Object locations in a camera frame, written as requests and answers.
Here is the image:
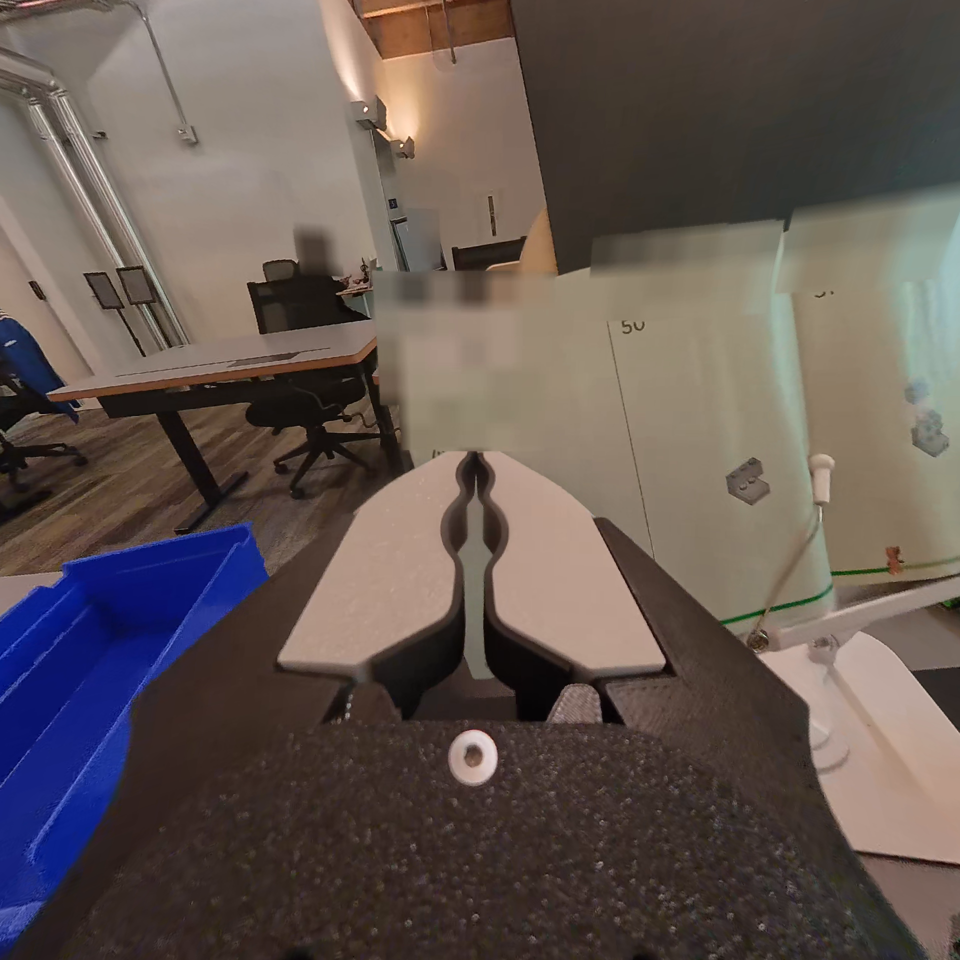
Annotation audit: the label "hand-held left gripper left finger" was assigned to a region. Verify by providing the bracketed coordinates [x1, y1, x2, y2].
[277, 450, 478, 684]

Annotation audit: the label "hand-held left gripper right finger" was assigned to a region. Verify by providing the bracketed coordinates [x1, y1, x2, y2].
[480, 450, 669, 687]

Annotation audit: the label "pale green instruction booklet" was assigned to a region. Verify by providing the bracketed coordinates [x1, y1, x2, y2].
[375, 202, 960, 627]

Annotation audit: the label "wire page holder white tip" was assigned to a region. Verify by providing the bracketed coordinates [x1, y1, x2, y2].
[746, 452, 837, 650]

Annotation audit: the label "wood-edged office desk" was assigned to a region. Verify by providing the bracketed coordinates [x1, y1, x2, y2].
[46, 321, 406, 535]

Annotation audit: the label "grey desk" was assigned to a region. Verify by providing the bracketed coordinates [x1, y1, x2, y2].
[0, 571, 960, 960]

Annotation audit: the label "black office chair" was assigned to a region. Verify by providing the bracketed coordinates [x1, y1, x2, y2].
[247, 258, 372, 335]
[0, 352, 90, 519]
[246, 375, 385, 500]

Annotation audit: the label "blue plastic bin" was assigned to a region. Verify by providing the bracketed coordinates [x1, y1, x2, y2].
[0, 523, 271, 960]

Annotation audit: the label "framed floor sign stand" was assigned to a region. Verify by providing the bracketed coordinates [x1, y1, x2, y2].
[82, 270, 147, 360]
[114, 264, 170, 350]

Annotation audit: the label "blue jacket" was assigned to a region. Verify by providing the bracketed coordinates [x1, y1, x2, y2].
[0, 313, 82, 425]

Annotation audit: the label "black panel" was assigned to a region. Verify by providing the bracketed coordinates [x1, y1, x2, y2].
[510, 0, 960, 275]

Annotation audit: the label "silver duct pipes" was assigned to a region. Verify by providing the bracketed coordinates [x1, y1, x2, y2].
[0, 45, 189, 350]

